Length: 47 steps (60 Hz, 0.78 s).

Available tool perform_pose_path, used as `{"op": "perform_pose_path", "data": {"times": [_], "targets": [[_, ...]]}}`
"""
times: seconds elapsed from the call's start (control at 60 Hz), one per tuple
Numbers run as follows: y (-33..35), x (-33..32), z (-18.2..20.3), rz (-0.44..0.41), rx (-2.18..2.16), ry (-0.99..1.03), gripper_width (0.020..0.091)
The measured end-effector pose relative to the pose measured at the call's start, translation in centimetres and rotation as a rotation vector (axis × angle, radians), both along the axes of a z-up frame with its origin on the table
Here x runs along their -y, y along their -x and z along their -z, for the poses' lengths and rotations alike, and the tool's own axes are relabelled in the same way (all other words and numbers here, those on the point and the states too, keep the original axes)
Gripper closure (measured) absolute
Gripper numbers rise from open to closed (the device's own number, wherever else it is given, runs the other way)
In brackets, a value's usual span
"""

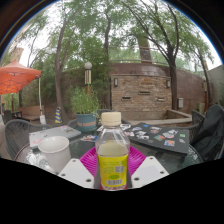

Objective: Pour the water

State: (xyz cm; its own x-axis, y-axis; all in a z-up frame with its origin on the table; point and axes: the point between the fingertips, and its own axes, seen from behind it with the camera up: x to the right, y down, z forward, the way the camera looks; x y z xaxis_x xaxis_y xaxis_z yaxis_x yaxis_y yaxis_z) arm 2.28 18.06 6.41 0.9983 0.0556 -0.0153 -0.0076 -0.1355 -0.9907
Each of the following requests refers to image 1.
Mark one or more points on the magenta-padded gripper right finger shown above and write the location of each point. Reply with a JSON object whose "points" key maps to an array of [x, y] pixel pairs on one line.
{"points": [[149, 170]]}

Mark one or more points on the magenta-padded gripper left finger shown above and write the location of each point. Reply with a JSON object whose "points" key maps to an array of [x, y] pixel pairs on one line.
{"points": [[76, 173]]}

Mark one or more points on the clear bottle with yellow label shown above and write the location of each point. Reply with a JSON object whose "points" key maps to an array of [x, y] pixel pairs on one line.
{"points": [[112, 163]]}

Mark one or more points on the white ceramic mug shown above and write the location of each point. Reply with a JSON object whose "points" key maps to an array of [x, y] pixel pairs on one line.
{"points": [[56, 153]]}

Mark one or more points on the grey laptop with stickers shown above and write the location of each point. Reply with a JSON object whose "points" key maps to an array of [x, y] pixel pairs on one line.
{"points": [[53, 135]]}

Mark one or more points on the white sticker sheet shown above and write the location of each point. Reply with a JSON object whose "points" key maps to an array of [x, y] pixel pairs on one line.
{"points": [[125, 126]]}

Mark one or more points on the blue yellow striped cone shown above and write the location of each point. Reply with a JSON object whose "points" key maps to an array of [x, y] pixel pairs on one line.
{"points": [[58, 116]]}

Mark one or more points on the green plant in blue pot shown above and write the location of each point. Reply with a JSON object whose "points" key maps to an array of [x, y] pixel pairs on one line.
{"points": [[85, 108]]}

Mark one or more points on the empty grey wicker chair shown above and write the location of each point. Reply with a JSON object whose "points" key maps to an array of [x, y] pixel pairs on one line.
{"points": [[16, 133]]}

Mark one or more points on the black backpack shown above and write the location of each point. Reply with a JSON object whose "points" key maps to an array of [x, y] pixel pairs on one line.
{"points": [[210, 131]]}

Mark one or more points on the wooden bench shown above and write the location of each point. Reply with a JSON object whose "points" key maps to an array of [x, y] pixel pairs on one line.
{"points": [[31, 112]]}

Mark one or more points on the dark patio chair by canopy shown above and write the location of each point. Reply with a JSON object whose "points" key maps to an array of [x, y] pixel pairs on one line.
{"points": [[11, 116]]}

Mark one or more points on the tree with dark forked trunk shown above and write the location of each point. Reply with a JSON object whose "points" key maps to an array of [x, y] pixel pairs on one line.
{"points": [[173, 86]]}

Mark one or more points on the tree with slim grey trunk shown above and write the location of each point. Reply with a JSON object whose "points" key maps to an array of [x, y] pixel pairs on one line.
{"points": [[59, 86]]}

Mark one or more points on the orange canopy tent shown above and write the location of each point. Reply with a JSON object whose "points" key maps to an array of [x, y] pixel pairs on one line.
{"points": [[18, 76]]}

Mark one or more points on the grey wall utility box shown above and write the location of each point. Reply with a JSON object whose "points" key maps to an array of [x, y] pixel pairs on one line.
{"points": [[180, 103]]}

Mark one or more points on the wall lantern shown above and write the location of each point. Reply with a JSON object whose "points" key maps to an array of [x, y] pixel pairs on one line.
{"points": [[168, 83], [116, 82]]}

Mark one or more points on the wooden lamp post with globe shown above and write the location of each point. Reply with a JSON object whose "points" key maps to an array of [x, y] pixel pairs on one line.
{"points": [[88, 76]]}

